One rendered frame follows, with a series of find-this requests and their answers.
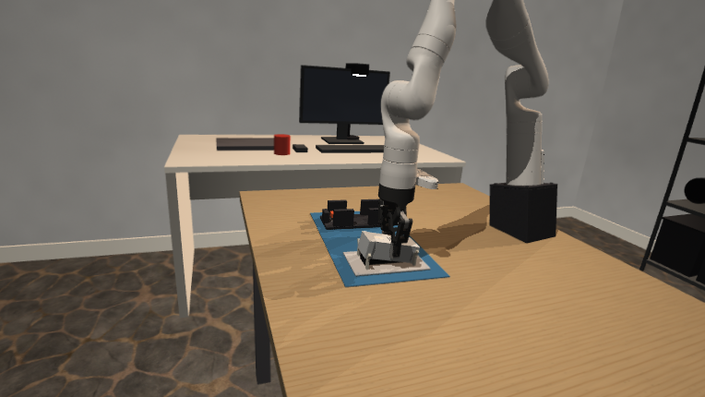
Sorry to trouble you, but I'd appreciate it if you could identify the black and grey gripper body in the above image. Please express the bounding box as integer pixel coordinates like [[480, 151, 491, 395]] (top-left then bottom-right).
[[378, 184, 415, 225]]

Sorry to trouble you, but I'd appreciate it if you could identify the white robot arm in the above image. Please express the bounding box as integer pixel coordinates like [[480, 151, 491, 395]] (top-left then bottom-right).
[[379, 0, 549, 189]]

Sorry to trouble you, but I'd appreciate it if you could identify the beige rectangular cover with slots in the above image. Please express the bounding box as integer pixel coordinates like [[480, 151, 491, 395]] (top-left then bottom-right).
[[358, 231, 420, 263]]

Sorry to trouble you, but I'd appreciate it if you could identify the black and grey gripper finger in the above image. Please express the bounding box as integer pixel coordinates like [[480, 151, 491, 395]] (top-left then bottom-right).
[[387, 210, 412, 259], [378, 199, 391, 235]]

